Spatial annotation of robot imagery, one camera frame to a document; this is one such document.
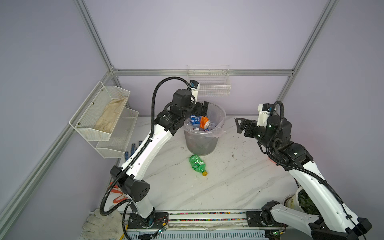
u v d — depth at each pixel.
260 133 0.55
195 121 0.82
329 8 0.69
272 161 0.47
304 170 0.40
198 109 0.62
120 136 0.95
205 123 0.85
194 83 0.58
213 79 0.93
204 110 0.64
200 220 0.75
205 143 0.90
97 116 0.78
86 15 0.70
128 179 0.41
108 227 0.72
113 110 0.81
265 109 0.54
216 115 0.90
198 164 0.91
